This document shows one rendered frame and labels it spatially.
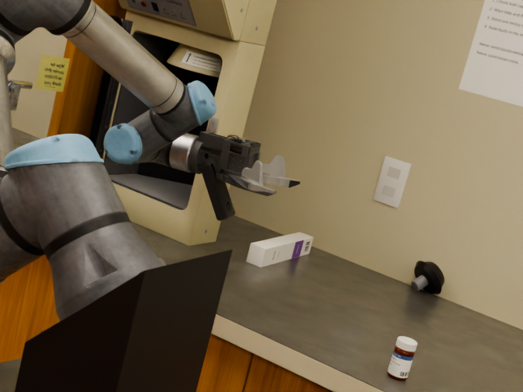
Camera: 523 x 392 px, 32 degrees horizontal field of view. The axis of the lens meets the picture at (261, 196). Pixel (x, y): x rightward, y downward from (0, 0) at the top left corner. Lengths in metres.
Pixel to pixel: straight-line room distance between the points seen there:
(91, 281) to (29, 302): 0.91
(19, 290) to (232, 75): 0.65
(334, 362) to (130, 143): 0.55
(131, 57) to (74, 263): 0.55
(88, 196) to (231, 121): 0.94
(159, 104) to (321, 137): 0.80
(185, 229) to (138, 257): 0.94
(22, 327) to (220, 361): 0.51
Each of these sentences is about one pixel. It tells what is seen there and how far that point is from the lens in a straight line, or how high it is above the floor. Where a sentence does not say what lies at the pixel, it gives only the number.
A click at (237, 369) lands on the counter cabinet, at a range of 1.74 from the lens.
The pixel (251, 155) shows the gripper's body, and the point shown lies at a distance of 1.78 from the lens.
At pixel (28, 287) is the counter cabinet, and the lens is 2.04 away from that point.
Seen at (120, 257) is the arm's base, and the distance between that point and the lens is 1.14.
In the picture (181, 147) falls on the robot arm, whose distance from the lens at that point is 1.82.
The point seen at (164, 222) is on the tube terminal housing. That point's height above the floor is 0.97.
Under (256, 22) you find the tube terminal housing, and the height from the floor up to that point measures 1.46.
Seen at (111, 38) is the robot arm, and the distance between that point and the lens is 1.58.
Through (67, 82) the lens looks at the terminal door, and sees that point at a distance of 2.12.
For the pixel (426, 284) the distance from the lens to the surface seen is 2.24.
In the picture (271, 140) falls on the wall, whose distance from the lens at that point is 2.46.
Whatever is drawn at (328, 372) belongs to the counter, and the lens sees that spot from 1.61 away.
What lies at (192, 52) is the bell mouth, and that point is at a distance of 2.11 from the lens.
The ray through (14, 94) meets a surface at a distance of 2.03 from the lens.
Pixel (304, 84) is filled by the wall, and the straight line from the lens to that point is 2.42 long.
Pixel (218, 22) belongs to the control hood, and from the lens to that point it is 1.99.
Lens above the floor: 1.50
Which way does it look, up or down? 11 degrees down
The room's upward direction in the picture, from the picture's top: 15 degrees clockwise
